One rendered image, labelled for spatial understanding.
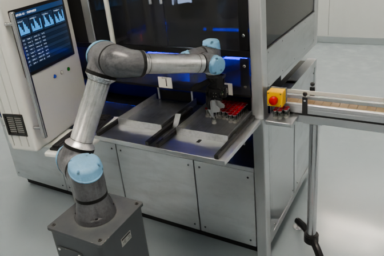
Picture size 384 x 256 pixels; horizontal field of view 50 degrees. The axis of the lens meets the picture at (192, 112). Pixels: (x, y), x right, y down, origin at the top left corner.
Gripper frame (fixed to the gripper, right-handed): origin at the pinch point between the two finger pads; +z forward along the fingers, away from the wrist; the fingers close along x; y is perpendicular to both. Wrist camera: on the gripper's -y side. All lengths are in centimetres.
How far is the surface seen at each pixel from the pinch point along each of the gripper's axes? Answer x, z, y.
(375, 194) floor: 98, 93, 66
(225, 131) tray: -5.6, 5.1, 8.9
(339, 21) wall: 471, 61, -34
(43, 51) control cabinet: -22, -32, -79
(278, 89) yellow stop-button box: 13.8, -9.8, 27.1
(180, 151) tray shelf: -28.7, 5.4, -1.3
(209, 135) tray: -15.3, 3.2, 5.9
